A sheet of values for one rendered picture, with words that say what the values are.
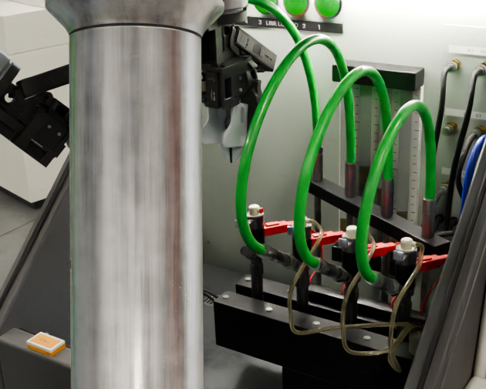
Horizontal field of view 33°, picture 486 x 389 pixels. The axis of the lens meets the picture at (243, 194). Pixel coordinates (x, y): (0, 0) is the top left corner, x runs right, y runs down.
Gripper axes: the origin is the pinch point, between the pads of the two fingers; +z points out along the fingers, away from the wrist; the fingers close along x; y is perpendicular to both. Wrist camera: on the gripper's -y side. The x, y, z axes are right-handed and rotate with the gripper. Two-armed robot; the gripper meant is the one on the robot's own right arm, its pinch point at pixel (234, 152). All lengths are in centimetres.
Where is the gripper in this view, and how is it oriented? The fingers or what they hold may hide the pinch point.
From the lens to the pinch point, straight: 113.6
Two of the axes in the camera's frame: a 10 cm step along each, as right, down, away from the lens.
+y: -5.4, 3.4, -7.7
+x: 8.4, 1.8, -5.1
